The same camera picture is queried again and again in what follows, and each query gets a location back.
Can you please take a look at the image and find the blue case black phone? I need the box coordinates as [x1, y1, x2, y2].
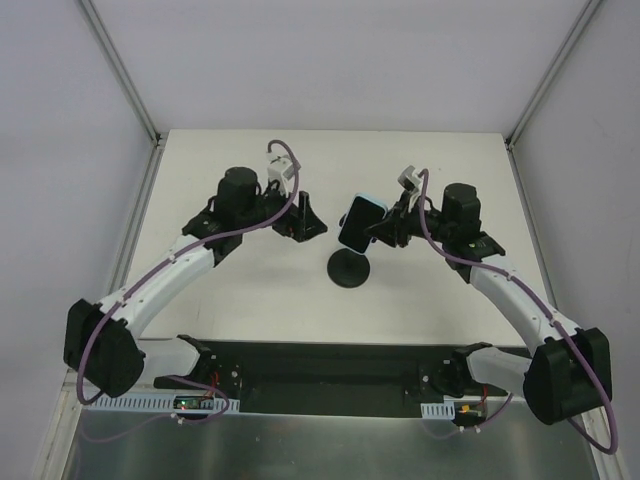
[338, 193, 388, 255]

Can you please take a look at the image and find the black phone stand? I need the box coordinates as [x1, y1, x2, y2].
[326, 213, 374, 289]

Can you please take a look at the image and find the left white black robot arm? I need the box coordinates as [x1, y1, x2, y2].
[63, 158, 327, 398]

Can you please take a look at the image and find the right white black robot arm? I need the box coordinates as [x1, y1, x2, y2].
[365, 183, 612, 425]

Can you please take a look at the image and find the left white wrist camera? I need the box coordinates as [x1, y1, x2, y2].
[266, 152, 295, 196]

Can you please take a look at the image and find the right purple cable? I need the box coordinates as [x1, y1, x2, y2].
[418, 168, 619, 455]

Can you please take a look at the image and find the purple cable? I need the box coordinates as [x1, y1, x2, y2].
[77, 140, 303, 441]
[418, 168, 619, 455]

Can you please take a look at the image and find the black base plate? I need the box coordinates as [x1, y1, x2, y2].
[152, 339, 526, 416]

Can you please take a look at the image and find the left aluminium frame post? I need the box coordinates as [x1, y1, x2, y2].
[77, 0, 169, 147]

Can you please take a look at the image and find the aluminium frame post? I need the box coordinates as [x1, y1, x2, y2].
[505, 0, 605, 151]
[77, 0, 169, 147]

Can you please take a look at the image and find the right white cable duct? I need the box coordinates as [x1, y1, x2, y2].
[420, 400, 456, 421]

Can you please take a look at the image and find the white cable duct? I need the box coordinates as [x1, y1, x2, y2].
[420, 400, 456, 421]
[88, 393, 240, 415]

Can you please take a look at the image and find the left white cable duct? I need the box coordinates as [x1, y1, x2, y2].
[88, 393, 240, 415]

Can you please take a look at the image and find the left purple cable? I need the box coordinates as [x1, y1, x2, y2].
[77, 140, 303, 441]

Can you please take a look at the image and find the right aluminium frame post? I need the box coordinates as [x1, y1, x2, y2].
[505, 0, 605, 151]

